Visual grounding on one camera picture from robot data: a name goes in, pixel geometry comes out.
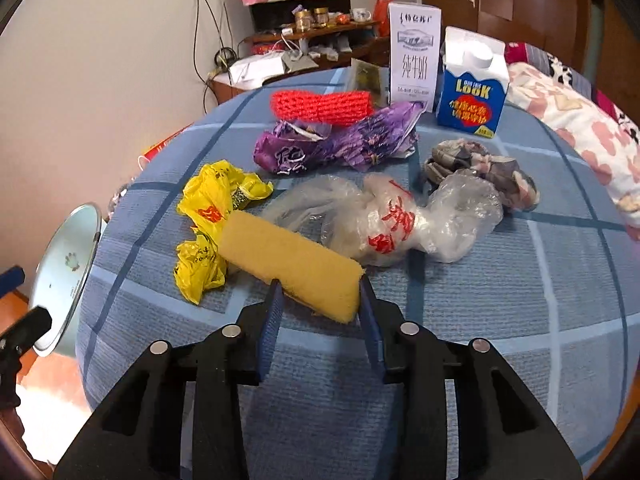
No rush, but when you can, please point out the purple foil wrapper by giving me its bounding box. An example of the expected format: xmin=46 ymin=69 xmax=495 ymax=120
xmin=253 ymin=100 xmax=424 ymax=177

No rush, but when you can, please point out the clear red-printed plastic bag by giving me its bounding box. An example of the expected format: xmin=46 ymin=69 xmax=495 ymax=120
xmin=259 ymin=168 xmax=504 ymax=269

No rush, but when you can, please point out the yellow sponge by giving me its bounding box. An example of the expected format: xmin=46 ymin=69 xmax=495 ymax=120
xmin=219 ymin=211 xmax=367 ymax=324

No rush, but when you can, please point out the light blue waste bin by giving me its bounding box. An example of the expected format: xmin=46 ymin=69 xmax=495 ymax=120
xmin=27 ymin=203 xmax=109 ymax=359

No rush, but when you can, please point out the white flat box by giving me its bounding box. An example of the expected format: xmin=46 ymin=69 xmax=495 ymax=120
xmin=228 ymin=54 xmax=287 ymax=86

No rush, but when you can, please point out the blue milk carton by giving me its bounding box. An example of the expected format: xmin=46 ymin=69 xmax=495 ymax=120
xmin=435 ymin=25 xmax=511 ymax=139

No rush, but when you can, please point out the wooden television stand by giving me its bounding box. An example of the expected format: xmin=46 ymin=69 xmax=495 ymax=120
xmin=209 ymin=19 xmax=392 ymax=107

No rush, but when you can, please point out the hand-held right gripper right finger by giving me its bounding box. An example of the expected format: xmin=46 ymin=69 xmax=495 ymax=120
xmin=358 ymin=280 xmax=584 ymax=480

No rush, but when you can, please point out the black wall cable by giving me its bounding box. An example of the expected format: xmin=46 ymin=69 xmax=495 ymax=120
xmin=192 ymin=0 xmax=236 ymax=117

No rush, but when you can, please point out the blue plaid tablecloth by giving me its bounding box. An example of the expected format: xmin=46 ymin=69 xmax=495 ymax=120
xmin=77 ymin=67 xmax=629 ymax=480

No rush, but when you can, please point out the pink heart quilt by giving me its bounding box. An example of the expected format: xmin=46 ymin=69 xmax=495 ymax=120
xmin=504 ymin=60 xmax=640 ymax=242

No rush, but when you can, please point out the wooden wardrobe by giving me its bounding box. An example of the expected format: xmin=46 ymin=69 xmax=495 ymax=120
xmin=419 ymin=0 xmax=603 ymax=68

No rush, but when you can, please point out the red cardboard box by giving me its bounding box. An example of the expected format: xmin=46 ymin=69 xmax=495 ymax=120
xmin=142 ymin=123 xmax=194 ymax=159

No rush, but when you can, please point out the red foam net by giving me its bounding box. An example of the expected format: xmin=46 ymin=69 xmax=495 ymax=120
xmin=270 ymin=88 xmax=375 ymax=127

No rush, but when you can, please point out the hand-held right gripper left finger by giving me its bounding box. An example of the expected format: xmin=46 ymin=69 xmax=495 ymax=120
xmin=52 ymin=280 xmax=284 ymax=480

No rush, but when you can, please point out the striped black-white blanket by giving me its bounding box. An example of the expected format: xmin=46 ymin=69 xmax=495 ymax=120
xmin=504 ymin=41 xmax=640 ymax=131

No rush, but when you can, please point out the grey wrapper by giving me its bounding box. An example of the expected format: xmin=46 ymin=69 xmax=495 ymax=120
xmin=423 ymin=138 xmax=542 ymax=212

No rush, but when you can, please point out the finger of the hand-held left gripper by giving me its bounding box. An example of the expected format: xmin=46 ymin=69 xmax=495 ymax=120
xmin=0 ymin=307 xmax=54 ymax=412
xmin=0 ymin=267 xmax=26 ymax=298

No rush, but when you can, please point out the yellow plastic bag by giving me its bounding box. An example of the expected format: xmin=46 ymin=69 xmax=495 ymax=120
xmin=173 ymin=159 xmax=275 ymax=306

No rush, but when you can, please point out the white milk carton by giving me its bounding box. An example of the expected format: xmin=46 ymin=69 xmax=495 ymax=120
xmin=387 ymin=2 xmax=444 ymax=114

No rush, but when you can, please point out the orange plastic bag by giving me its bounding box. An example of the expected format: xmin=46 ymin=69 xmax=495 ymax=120
xmin=374 ymin=0 xmax=394 ymax=37

